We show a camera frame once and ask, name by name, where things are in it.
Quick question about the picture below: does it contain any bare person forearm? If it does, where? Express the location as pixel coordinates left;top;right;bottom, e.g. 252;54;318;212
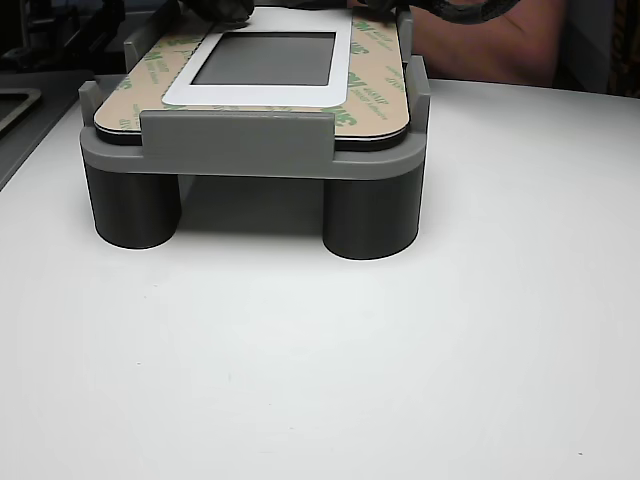
412;7;559;89

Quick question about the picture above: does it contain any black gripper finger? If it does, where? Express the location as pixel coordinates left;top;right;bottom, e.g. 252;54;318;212
178;0;257;25

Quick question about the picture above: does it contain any tan 3M tape frame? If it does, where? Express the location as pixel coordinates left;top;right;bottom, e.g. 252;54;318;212
0;88;42;139

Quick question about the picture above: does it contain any grey flat tray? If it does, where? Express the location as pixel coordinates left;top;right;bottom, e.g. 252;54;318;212
0;68;97;192

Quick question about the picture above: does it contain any white panel with window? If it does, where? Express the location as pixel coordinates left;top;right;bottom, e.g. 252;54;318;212
93;4;412;151

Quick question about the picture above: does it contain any tan 3M protective liner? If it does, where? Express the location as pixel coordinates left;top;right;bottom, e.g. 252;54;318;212
94;5;411;141

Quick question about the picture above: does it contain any black metal stand frame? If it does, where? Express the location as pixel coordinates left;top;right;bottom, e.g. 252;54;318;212
0;0;126;74

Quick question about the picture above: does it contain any grey printed fixture stand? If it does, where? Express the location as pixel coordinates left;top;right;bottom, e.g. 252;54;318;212
78;9;432;261

